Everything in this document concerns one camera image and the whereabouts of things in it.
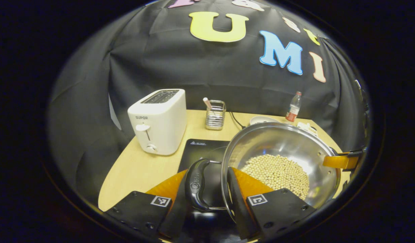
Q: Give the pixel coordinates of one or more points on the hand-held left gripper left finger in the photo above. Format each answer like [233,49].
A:
[175,216]

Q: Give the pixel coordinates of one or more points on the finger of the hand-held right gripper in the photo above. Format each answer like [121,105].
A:
[340,162]

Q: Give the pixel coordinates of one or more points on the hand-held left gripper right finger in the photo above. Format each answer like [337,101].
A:
[239,209]

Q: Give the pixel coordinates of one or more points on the black induction cooktop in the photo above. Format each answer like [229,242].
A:
[207,150]

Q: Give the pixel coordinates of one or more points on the stainless steel pot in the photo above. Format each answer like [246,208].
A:
[271,141]

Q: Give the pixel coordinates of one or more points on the white divided dish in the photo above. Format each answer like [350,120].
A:
[305,127]

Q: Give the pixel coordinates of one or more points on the pile of soybeans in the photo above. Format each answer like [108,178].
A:
[278,172]

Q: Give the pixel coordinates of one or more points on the clear plastic water bottle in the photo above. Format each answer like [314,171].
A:
[293,108]

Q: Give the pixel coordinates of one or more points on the white round plate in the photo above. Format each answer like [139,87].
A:
[261,119]

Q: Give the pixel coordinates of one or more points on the white toaster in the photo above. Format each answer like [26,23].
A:
[160,125]

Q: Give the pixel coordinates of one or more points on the clear utensil holder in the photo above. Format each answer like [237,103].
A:
[215,118]

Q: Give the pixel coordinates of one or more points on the pink utensil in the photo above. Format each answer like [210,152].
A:
[207,103]

